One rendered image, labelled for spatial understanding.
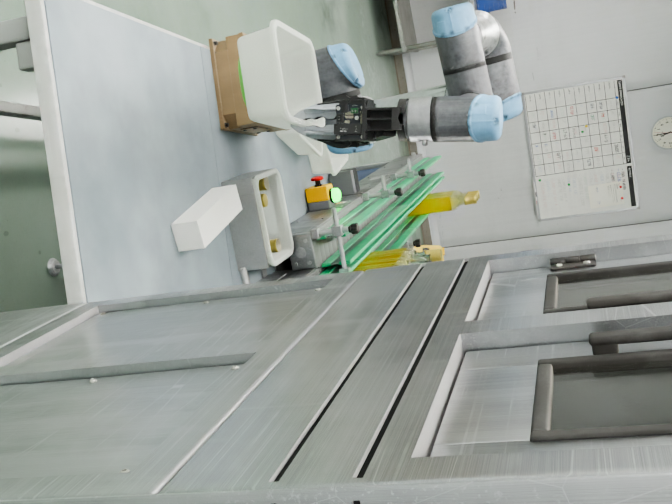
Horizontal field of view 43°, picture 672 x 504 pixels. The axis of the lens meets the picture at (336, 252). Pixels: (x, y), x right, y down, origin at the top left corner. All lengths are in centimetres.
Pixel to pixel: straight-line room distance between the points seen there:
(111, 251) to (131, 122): 28
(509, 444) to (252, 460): 20
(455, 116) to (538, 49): 666
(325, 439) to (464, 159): 750
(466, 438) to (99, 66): 115
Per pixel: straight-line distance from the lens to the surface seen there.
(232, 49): 211
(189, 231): 178
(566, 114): 804
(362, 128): 141
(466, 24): 149
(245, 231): 204
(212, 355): 99
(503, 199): 817
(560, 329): 89
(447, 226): 827
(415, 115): 141
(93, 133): 159
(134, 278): 164
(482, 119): 139
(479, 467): 61
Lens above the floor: 158
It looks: 17 degrees down
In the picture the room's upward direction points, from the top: 83 degrees clockwise
